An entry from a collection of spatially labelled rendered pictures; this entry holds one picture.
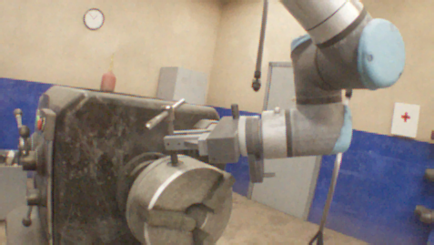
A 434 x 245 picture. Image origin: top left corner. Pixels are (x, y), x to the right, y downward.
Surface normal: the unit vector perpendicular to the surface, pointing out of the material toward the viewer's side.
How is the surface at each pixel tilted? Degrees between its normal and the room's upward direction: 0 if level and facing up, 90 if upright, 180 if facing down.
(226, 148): 106
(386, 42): 93
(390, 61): 93
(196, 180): 90
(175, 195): 90
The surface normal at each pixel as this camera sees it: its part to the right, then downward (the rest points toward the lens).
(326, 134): -0.25, 0.11
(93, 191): 0.67, 0.15
